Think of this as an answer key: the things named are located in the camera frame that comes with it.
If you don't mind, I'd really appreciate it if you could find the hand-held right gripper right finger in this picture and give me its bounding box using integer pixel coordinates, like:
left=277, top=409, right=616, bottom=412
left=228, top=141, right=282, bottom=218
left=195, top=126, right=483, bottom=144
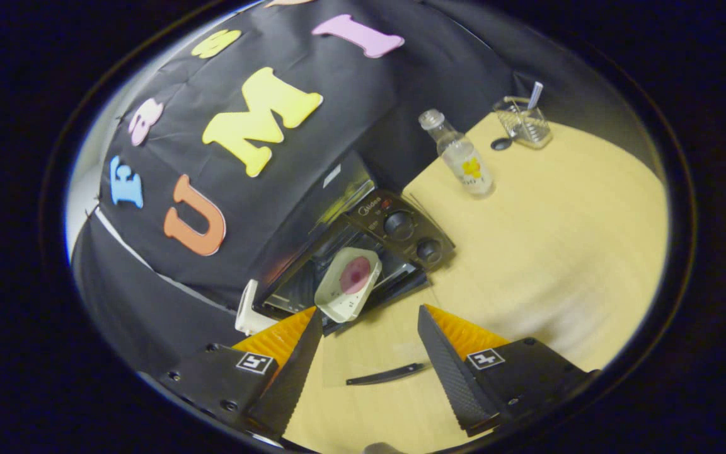
left=417, top=304, right=598, bottom=437

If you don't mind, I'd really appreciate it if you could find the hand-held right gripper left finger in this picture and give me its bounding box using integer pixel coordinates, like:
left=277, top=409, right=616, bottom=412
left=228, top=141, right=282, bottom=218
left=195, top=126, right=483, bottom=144
left=160, top=307, right=325, bottom=440

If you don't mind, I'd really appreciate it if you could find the white square plate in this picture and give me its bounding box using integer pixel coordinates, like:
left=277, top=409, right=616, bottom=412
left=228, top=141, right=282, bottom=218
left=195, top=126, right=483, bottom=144
left=314, top=247, right=383, bottom=323

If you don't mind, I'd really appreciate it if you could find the pink ham slice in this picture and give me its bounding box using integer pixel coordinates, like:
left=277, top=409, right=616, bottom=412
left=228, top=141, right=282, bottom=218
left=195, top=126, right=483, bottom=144
left=339, top=256, right=371, bottom=294

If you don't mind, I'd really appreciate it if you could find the black electric oven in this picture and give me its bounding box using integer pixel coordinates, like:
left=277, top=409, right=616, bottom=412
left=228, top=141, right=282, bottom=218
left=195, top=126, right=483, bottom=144
left=255, top=150, right=457, bottom=387

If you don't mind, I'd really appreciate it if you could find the clear glass bottle yellow label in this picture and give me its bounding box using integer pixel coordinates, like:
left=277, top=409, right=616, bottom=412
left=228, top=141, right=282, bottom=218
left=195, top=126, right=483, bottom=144
left=418, top=108, right=495, bottom=197

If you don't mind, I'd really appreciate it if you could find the black backdrop cloth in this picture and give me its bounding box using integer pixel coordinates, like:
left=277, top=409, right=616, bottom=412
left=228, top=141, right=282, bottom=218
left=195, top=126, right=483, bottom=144
left=70, top=0, right=660, bottom=379

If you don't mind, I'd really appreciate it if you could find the metal wire utensil holder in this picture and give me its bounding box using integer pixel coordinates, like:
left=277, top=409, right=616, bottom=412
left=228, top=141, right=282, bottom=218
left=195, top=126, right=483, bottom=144
left=493, top=96, right=553, bottom=150

